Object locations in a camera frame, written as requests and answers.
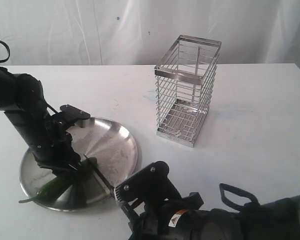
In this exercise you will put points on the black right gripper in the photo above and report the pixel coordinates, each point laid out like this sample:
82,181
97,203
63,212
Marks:
156,218

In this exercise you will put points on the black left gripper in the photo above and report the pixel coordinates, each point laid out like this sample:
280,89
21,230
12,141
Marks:
52,149

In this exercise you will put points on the black handled knife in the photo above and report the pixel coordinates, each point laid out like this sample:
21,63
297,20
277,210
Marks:
94,162

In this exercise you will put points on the green cucumber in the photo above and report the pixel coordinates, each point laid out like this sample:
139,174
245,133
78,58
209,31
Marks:
51,191

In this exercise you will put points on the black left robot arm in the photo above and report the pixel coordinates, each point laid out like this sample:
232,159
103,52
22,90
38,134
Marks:
23,103

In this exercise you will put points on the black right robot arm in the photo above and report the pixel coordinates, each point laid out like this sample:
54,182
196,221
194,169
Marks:
248,220

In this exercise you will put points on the round steel plate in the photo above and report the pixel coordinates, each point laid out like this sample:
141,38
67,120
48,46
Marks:
105,146

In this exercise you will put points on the white backdrop curtain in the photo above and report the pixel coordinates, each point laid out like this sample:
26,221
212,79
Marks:
126,32

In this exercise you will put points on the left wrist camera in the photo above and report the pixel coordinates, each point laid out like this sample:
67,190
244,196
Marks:
69,115

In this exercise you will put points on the chrome wire utensil rack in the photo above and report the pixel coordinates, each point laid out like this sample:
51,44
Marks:
184,82

